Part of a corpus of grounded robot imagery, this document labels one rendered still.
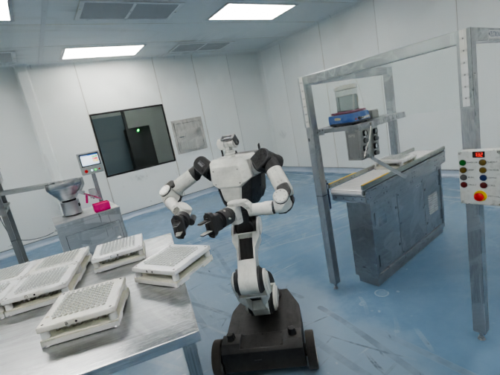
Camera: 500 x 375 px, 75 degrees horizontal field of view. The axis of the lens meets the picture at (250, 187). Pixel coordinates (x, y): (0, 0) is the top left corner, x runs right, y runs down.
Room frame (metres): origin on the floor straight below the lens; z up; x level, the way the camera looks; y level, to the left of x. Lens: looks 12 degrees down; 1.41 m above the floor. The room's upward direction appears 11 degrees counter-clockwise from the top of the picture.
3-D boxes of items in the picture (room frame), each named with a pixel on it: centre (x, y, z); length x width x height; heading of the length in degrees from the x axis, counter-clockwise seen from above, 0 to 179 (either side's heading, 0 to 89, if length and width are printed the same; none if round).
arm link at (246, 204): (1.65, 0.07, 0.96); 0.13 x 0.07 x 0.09; 74
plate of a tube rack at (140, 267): (1.35, 0.39, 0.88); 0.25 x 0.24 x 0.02; 149
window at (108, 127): (6.44, 1.98, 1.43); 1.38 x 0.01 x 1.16; 122
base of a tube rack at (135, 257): (1.66, 0.74, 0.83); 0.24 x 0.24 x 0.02; 17
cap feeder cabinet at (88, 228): (3.52, 1.82, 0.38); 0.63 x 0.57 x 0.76; 122
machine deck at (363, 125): (2.40, -0.88, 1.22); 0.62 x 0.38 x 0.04; 127
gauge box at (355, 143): (2.17, -0.80, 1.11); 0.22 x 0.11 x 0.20; 127
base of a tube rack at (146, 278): (1.35, 0.39, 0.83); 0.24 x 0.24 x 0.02; 59
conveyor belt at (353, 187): (2.61, -1.19, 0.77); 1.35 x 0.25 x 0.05; 127
